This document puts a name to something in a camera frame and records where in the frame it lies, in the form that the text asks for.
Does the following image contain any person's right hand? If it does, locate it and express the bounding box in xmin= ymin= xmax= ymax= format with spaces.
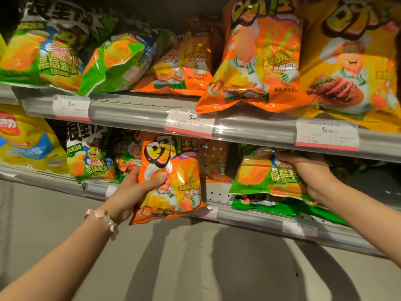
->
xmin=275 ymin=151 xmax=341 ymax=205

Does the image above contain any person's left hand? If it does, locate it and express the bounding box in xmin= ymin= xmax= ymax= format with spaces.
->
xmin=101 ymin=167 xmax=168 ymax=225

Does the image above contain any green wavy chip packet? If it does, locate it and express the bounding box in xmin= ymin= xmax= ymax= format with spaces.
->
xmin=229 ymin=147 xmax=314 ymax=203

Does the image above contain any grey metal shelf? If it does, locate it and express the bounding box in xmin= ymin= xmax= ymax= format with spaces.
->
xmin=0 ymin=84 xmax=19 ymax=105
xmin=82 ymin=180 xmax=401 ymax=258
xmin=12 ymin=86 xmax=401 ymax=163
xmin=0 ymin=163 xmax=85 ymax=198

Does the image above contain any yellow blue potato chips bag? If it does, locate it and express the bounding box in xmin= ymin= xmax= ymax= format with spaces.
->
xmin=0 ymin=103 xmax=69 ymax=175

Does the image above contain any person's right forearm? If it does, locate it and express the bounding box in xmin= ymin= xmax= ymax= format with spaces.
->
xmin=318 ymin=180 xmax=401 ymax=268

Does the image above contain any person's left forearm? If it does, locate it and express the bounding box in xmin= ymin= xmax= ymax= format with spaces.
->
xmin=0 ymin=216 xmax=115 ymax=301

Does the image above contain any pink bead bracelet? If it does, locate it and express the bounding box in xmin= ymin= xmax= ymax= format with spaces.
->
xmin=84 ymin=208 xmax=119 ymax=241

